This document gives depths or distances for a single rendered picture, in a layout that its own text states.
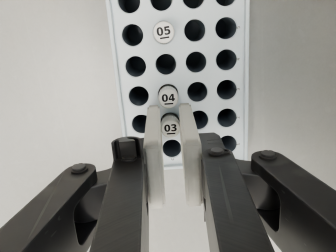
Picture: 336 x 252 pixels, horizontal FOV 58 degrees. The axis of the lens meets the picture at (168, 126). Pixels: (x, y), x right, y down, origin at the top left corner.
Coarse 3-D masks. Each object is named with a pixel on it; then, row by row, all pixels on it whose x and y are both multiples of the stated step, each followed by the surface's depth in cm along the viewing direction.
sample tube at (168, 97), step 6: (168, 84) 20; (162, 90) 18; (168, 90) 18; (174, 90) 18; (162, 96) 18; (168, 96) 18; (174, 96) 18; (162, 102) 18; (168, 102) 18; (174, 102) 18
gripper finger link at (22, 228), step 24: (72, 168) 11; (48, 192) 10; (72, 192) 10; (24, 216) 9; (48, 216) 9; (72, 216) 10; (0, 240) 8; (24, 240) 8; (48, 240) 8; (72, 240) 10
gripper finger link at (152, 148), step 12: (156, 108) 18; (156, 120) 16; (144, 132) 14; (156, 132) 14; (144, 144) 13; (156, 144) 12; (144, 156) 13; (156, 156) 12; (156, 168) 13; (156, 180) 13; (156, 192) 13; (156, 204) 13
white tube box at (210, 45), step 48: (144, 0) 18; (192, 0) 21; (240, 0) 18; (144, 48) 19; (192, 48) 19; (240, 48) 19; (144, 96) 22; (192, 96) 21; (240, 96) 20; (240, 144) 21
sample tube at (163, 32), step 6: (156, 24) 17; (162, 24) 17; (168, 24) 17; (156, 30) 17; (162, 30) 17; (168, 30) 17; (156, 36) 17; (162, 36) 17; (168, 36) 17; (162, 42) 17
